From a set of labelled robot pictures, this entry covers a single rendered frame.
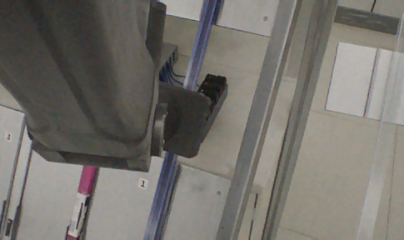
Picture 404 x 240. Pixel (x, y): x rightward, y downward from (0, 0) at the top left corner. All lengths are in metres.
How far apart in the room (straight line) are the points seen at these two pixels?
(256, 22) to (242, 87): 0.49
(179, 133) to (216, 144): 0.45
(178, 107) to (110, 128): 0.23
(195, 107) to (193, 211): 0.17
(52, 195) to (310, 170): 1.19
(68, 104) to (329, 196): 1.47
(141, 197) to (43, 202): 0.15
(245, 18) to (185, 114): 0.16
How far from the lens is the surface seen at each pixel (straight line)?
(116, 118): 0.18
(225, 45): 1.12
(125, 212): 0.57
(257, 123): 0.49
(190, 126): 0.42
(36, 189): 0.64
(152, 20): 0.34
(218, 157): 0.85
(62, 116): 0.18
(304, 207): 1.55
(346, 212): 1.58
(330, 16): 0.77
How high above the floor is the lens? 1.28
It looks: 46 degrees down
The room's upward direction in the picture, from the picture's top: straight up
